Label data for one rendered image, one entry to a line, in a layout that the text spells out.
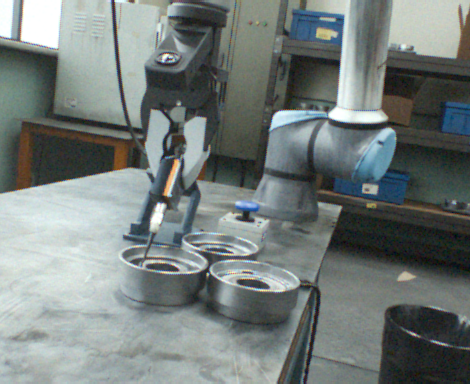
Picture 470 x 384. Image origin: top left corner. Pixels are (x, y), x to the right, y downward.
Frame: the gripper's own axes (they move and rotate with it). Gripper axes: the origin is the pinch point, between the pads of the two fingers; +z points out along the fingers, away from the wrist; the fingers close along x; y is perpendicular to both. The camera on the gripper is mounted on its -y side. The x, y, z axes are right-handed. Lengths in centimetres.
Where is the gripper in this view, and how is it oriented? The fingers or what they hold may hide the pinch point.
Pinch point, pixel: (171, 177)
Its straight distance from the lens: 68.6
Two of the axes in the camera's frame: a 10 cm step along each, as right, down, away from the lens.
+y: 2.3, -1.3, 9.6
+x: -9.6, -1.7, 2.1
